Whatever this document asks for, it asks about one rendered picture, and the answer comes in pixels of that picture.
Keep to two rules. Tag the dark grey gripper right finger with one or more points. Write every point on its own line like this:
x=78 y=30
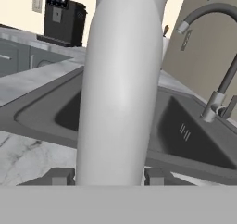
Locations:
x=155 y=176

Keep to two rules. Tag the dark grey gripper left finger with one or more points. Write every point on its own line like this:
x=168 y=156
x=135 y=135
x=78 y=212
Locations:
x=58 y=176

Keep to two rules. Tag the dark grey sink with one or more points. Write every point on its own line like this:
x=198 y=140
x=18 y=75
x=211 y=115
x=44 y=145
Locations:
x=191 y=141

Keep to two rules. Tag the grey curved tap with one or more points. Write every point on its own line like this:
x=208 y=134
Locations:
x=216 y=104

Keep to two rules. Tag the white rounded column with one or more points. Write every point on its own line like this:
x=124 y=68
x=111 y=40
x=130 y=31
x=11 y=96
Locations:
x=120 y=85

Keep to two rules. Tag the grey cupboard run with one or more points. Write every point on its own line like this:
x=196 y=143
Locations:
x=27 y=56

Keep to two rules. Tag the white pot with brown tool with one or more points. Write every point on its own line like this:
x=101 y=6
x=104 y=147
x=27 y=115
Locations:
x=165 y=44

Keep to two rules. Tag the beige tall cupboard door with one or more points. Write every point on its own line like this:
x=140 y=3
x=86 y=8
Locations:
x=206 y=48

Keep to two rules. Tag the black coffee machine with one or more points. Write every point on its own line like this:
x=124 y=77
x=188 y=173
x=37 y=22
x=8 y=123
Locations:
x=63 y=21

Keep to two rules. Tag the beige wall switch plate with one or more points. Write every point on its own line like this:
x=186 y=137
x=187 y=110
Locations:
x=37 y=3

